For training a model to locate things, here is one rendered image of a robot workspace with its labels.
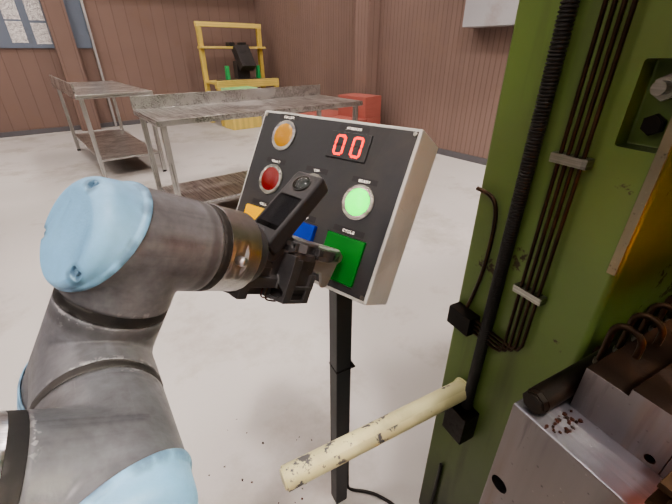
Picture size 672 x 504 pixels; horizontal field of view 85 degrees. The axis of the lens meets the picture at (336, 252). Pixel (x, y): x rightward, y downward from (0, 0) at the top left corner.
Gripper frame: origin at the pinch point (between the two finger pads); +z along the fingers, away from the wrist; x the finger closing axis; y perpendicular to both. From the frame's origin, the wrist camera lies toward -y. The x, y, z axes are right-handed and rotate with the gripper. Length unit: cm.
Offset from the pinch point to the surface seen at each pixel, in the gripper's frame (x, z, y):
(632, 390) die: 39.5, 1.6, 3.0
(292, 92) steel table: -252, 227, -119
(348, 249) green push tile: 1.3, 1.3, -1.0
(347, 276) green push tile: 2.7, 1.2, 3.1
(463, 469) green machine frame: 23, 52, 45
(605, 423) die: 38.9, 4.9, 8.2
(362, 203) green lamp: 1.2, 1.3, -8.6
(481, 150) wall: -109, 434, -151
